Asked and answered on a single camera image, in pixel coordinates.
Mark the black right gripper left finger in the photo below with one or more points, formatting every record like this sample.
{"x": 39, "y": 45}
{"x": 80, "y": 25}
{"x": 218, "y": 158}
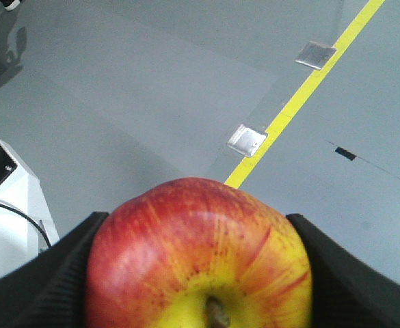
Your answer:
{"x": 49, "y": 290}

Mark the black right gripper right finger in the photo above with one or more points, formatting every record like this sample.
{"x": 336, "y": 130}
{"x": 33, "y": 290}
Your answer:
{"x": 346, "y": 291}

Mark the red yellow apple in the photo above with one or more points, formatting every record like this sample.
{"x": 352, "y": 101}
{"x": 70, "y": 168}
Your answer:
{"x": 193, "y": 250}

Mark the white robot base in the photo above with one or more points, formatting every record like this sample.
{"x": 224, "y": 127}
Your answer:
{"x": 26, "y": 224}

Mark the near silver floor plate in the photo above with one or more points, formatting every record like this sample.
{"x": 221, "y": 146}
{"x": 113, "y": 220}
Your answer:
{"x": 246, "y": 140}

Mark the silver floor plate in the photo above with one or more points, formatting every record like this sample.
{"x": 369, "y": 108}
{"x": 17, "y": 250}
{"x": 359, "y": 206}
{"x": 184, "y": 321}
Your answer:
{"x": 315, "y": 55}
{"x": 246, "y": 140}

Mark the far silver floor plate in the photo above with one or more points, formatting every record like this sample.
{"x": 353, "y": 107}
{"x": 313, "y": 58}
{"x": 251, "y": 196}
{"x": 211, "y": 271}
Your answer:
{"x": 315, "y": 55}

